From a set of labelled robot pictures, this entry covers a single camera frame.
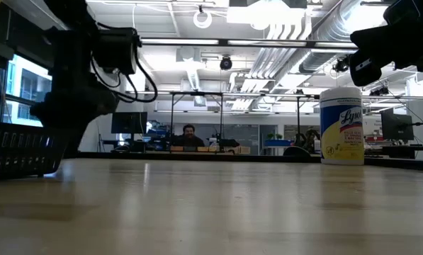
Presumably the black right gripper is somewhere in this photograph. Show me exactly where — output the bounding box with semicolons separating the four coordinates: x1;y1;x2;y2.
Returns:
348;13;423;88

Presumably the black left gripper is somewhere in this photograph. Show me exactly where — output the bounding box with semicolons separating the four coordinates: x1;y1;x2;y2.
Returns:
29;26;143;159

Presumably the black perforated plastic basket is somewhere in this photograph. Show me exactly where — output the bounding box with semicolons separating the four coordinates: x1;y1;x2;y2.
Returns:
0;120;72;181

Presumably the black stand-mounted monitor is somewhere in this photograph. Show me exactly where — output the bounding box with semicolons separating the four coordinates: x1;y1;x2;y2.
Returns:
111;111;149;142

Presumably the large glass window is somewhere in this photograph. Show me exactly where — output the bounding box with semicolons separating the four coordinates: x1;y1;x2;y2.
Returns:
0;52;55;128

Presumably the Lysol disinfecting wipes canister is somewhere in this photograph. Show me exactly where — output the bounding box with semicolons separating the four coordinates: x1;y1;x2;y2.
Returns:
318;86;366;166

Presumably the person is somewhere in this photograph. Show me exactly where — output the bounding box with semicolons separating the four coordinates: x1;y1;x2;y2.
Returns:
175;123;205;148

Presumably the black office chair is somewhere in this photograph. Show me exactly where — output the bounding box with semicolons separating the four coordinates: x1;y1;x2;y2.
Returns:
283;145;312;157

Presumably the blue storage bin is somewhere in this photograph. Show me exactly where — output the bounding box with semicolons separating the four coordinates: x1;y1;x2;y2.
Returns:
264;139;295;148

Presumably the LED light bar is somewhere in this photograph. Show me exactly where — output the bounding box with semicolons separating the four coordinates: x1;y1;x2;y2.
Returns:
139;37;360;50

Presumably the black round tracking camera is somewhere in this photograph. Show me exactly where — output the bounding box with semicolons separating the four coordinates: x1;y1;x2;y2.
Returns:
332;55;352;74
219;55;233;71
369;86;390;97

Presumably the silver ventilation duct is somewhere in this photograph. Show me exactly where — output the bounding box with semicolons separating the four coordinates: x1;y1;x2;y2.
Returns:
298;0;393;74

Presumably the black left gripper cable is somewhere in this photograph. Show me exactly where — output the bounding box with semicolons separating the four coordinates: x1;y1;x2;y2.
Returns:
89;38;159;104

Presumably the black metal workstation frame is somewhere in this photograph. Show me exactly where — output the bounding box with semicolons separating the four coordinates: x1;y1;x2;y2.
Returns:
125;90;321;154

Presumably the white cable coil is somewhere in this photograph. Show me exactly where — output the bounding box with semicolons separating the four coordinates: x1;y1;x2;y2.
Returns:
192;4;213;30

